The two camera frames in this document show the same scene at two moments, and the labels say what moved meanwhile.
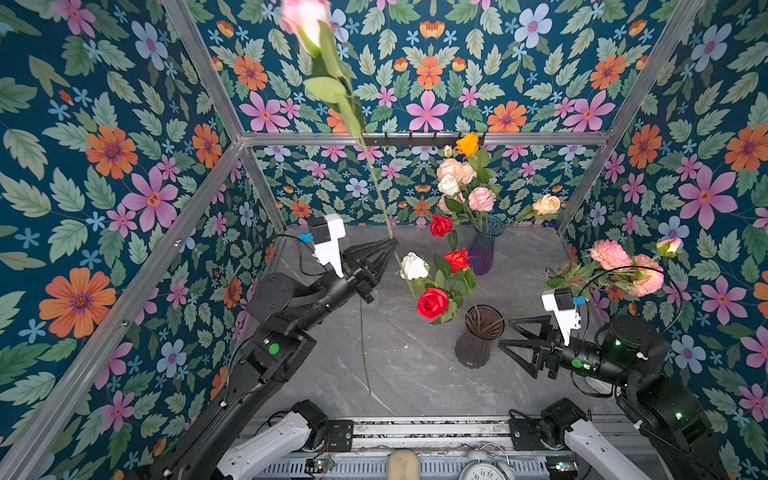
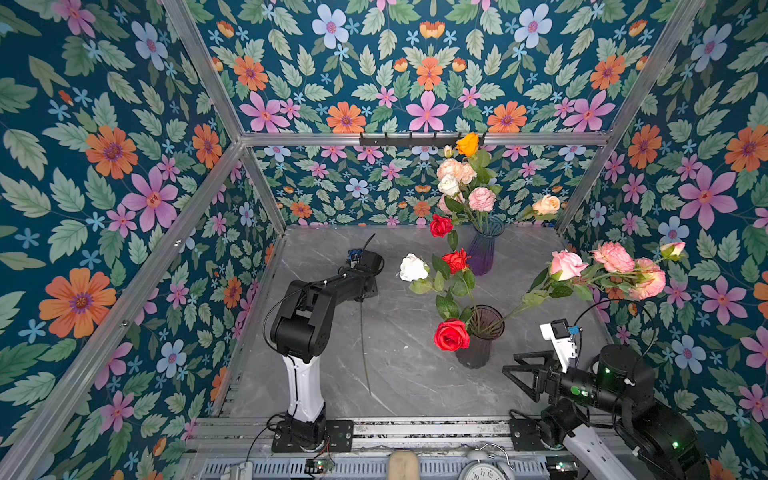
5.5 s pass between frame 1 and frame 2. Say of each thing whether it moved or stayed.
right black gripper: moved
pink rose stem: moved
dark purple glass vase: stayed
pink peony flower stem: stayed
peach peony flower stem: stayed
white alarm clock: stayed
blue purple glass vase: stayed
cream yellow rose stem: stayed
